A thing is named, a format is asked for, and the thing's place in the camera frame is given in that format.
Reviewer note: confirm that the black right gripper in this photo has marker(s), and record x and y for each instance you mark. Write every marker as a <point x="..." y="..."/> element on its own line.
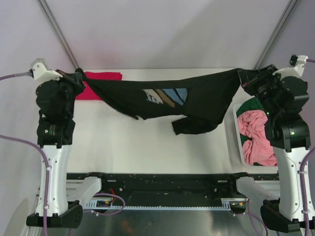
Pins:
<point x="250" y="78"/>

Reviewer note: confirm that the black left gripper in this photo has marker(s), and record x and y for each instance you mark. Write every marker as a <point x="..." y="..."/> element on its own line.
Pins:
<point x="74" y="78"/>

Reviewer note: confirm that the black t shirt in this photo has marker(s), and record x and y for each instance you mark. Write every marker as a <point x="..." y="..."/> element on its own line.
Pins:
<point x="202" y="101"/>

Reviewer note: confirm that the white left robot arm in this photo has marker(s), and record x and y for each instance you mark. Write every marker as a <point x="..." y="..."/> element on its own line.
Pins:
<point x="56" y="209"/>

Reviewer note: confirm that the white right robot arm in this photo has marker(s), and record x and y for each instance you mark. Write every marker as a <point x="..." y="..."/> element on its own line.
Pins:
<point x="289" y="136"/>

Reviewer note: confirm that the folded magenta t shirt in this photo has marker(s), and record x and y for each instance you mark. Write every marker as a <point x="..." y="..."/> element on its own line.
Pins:
<point x="88" y="93"/>

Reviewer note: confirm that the green t shirt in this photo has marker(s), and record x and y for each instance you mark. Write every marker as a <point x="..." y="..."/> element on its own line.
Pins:
<point x="249" y="105"/>

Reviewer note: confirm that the pink t shirt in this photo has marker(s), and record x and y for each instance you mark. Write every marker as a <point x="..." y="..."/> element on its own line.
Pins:
<point x="257" y="148"/>

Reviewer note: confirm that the white plastic laundry bin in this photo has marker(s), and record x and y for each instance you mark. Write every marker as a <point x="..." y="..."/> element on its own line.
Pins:
<point x="252" y="168"/>

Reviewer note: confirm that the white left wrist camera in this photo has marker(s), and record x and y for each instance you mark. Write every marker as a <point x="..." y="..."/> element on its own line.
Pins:
<point x="41" y="73"/>

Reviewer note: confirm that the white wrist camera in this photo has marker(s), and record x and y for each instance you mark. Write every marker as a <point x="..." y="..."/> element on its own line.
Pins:
<point x="41" y="73"/>
<point x="292" y="66"/>

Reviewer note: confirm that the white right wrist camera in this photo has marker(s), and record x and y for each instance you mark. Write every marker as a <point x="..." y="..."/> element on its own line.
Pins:
<point x="292" y="66"/>

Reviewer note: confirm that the right aluminium frame post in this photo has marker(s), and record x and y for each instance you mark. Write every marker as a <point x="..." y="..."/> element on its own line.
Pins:
<point x="284" y="18"/>

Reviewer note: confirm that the aluminium frame post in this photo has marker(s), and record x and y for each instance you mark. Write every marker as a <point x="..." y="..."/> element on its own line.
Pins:
<point x="284" y="18"/>
<point x="52" y="21"/>

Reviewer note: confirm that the left aluminium frame post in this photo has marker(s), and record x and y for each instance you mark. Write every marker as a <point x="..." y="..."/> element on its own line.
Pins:
<point x="52" y="21"/>

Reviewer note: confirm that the grey slotted cable duct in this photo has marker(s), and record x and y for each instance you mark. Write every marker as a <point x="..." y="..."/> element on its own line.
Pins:
<point x="225" y="204"/>

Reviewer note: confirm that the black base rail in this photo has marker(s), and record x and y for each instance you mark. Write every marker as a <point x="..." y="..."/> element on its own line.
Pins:
<point x="170" y="190"/>

